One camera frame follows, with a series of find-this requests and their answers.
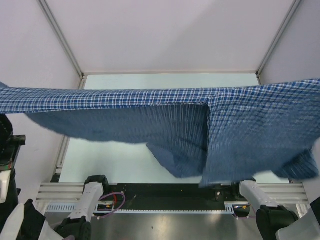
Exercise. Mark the blue plaid long sleeve shirt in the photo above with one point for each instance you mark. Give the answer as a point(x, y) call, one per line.
point(219, 134)

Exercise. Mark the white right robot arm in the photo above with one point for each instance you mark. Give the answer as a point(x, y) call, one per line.
point(283, 211)

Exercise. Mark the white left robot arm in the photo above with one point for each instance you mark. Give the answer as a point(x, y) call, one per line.
point(22, 221)

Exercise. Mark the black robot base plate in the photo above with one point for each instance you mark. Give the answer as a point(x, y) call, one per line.
point(186, 197)

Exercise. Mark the aluminium front rail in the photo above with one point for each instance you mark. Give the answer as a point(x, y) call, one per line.
point(50, 192)

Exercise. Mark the white slotted cable duct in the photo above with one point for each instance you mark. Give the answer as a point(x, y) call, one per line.
point(58, 207)

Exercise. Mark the left aluminium corner post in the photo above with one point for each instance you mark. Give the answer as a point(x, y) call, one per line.
point(44, 6)

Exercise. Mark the aluminium corner post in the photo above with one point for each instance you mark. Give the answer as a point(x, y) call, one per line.
point(44, 6)
point(278, 36)

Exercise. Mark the right aluminium corner post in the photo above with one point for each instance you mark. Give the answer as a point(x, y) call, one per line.
point(278, 36)

